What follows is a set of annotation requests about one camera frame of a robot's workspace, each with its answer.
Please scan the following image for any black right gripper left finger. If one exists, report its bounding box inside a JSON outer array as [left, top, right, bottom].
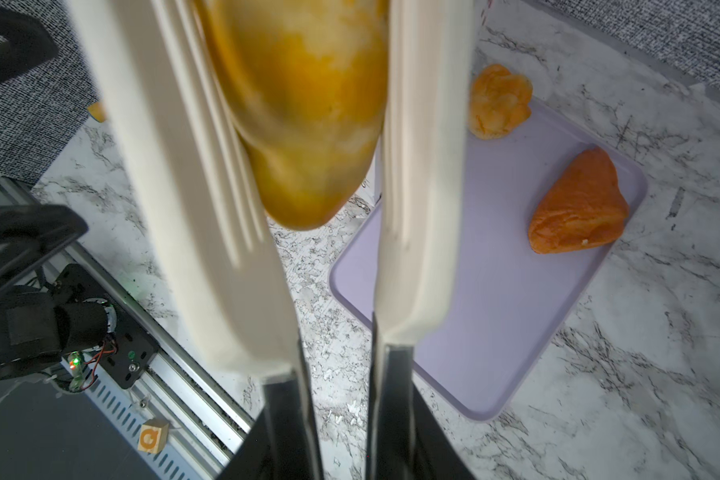
[[216, 412, 272, 480]]

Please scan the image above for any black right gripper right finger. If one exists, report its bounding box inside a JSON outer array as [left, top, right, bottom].
[[413, 387, 475, 480]]

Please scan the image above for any dark orange triangular pastry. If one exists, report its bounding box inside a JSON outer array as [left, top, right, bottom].
[[528, 147, 629, 254]]

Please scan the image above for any small striped croissant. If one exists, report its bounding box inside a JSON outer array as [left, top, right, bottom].
[[195, 1, 389, 230]]

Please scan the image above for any small wooden cube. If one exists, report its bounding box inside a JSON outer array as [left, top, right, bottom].
[[137, 418, 170, 455]]

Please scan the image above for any lilac plastic tray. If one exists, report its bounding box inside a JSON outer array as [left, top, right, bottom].
[[328, 98, 649, 422]]

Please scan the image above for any yellow plastic tool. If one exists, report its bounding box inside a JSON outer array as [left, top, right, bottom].
[[87, 102, 107, 123]]

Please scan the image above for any aluminium front rail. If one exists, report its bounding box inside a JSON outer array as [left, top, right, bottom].
[[0, 177, 254, 480]]

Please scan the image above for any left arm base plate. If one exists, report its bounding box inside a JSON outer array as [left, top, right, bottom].
[[51, 263, 159, 390]]

